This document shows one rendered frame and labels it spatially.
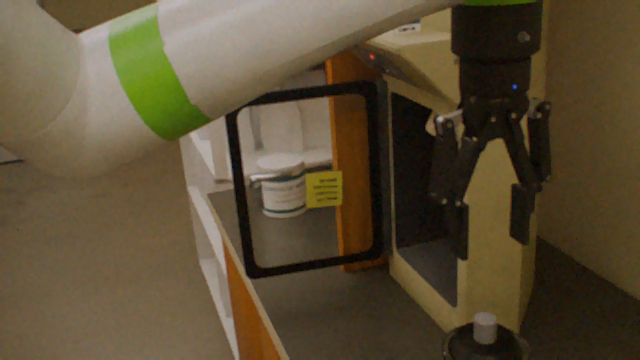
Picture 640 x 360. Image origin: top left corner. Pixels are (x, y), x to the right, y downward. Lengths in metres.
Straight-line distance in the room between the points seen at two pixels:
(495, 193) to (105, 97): 0.72
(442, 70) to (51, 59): 0.62
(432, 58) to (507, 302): 0.48
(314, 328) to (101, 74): 0.86
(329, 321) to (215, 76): 0.86
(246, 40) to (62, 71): 0.14
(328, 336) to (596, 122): 0.71
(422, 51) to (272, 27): 0.47
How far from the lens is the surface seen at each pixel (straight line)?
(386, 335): 1.27
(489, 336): 0.84
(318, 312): 1.34
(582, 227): 1.56
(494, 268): 1.16
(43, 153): 0.57
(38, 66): 0.51
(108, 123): 0.55
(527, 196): 0.77
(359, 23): 0.52
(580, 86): 1.48
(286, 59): 0.52
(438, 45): 0.97
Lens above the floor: 1.68
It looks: 21 degrees down
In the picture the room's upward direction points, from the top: 5 degrees counter-clockwise
